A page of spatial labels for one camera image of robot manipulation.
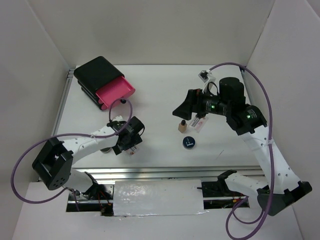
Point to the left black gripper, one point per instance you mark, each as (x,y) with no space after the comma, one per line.
(135,140)

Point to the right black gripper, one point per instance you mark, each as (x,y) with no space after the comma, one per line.
(194,98)

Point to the clear eyelash case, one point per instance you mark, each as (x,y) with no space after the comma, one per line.
(133,150)
(196,124)

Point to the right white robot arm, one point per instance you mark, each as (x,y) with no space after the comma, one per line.
(282,187)

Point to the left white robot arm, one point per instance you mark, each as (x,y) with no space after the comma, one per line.
(54,163)

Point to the foundation bottle with black cap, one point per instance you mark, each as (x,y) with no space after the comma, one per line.
(182,127)

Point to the black round compact jar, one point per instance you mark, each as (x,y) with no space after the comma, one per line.
(105,150)

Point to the blue round cream jar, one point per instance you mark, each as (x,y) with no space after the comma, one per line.
(188,142)

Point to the black drawer organizer box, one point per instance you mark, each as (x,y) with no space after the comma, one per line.
(94,75)

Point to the white taped cover plate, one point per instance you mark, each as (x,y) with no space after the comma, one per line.
(158,198)

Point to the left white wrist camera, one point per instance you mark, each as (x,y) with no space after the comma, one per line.
(117,118)

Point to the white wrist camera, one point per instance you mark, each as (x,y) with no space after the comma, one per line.
(117,118)
(206,76)

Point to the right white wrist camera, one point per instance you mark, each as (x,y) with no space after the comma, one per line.
(206,76)

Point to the aluminium front rail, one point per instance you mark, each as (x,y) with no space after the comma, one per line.
(204,173)

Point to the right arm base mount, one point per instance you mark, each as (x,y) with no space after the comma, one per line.
(216,196)

